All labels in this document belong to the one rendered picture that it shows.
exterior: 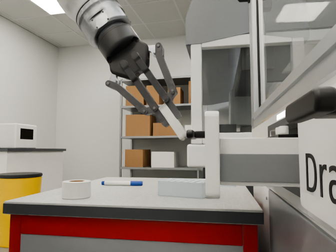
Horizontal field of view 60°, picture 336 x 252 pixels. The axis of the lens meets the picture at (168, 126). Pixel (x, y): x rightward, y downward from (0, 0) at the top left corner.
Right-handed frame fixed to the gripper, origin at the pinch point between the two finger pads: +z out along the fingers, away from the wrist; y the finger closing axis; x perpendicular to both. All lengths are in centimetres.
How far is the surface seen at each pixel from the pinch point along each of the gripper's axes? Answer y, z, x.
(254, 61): 27.9, -7.4, 39.0
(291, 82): 17.4, 6.6, -8.3
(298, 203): 8.1, 20.4, -8.7
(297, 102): 9.5, 9.0, -31.6
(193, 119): 2, -9, 80
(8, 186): -170, -73, 187
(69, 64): -130, -278, 437
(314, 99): 9.2, 9.3, -34.9
